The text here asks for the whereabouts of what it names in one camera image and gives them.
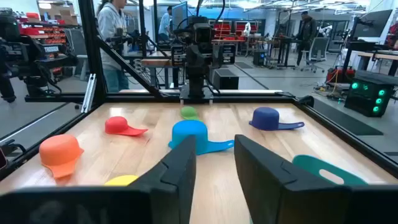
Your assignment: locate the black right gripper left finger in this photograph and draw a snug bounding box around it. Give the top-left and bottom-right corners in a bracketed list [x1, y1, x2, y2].
[130, 135, 198, 224]

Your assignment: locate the grey office chair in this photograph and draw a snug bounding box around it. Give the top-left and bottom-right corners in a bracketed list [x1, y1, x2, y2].
[300, 37, 330, 74]

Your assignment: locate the blue-lit monitor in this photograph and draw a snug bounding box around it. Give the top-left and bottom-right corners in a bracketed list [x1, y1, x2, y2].
[172, 1, 189, 30]

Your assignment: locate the black floor box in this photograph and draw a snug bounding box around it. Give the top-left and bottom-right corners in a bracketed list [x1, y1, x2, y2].
[213, 68, 239, 90]

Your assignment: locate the person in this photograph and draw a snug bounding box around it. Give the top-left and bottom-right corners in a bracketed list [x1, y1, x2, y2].
[295, 11, 318, 68]
[157, 5, 174, 43]
[96, 0, 130, 93]

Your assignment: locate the green measuring cup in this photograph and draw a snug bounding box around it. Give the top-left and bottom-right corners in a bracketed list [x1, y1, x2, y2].
[180, 106, 203, 122]

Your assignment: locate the wooden desk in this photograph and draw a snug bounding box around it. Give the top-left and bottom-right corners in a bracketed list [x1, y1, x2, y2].
[141, 51, 187, 90]

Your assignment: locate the silver aluminium bracket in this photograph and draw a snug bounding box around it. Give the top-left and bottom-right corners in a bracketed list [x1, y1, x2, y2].
[81, 73, 97, 113]

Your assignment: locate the black aluminium table frame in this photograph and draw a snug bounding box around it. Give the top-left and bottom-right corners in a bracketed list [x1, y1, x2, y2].
[0, 0, 398, 180]

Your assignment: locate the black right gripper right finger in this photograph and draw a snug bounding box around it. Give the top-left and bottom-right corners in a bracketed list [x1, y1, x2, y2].
[233, 134, 315, 224]

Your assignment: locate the yellow measuring cup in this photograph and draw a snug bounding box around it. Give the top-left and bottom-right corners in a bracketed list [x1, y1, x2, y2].
[104, 174, 140, 187]

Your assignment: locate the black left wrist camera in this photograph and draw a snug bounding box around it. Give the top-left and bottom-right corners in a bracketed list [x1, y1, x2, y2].
[192, 23, 215, 44]

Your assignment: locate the navy blue measuring cup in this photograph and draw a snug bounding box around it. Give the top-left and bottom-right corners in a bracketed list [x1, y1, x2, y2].
[248, 106, 305, 131]

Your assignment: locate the orange measuring cup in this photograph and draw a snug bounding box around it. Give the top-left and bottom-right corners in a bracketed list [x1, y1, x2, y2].
[39, 134, 85, 180]

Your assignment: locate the computer tower with green lights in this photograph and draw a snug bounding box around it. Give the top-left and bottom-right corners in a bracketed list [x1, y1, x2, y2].
[344, 70, 398, 118]

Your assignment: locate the red measuring cup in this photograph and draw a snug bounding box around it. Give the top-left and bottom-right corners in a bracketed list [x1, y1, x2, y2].
[104, 116, 149, 137]

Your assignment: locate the teal plastic basket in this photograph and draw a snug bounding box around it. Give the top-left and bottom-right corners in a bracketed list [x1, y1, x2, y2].
[292, 154, 369, 187]

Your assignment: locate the red equipment case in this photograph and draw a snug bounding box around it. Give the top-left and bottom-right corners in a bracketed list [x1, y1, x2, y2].
[326, 67, 356, 84]

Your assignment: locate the cyan measuring cup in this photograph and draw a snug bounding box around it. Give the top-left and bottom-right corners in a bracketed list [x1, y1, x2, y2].
[168, 119, 235, 156]

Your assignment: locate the red storage bin shelf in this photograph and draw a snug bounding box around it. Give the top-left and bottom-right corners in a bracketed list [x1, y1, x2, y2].
[18, 12, 78, 44]

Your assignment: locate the red storage bin rack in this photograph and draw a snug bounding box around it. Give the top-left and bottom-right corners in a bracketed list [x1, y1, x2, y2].
[214, 20, 259, 41]

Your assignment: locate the black monitor on stand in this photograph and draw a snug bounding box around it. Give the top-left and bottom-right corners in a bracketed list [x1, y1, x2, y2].
[353, 9, 393, 39]

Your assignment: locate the black frame clamp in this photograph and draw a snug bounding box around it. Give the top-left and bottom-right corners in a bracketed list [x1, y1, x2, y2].
[297, 95, 315, 108]

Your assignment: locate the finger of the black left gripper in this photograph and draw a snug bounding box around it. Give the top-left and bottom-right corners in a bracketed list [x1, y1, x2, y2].
[205, 46, 218, 77]
[187, 45, 201, 77]

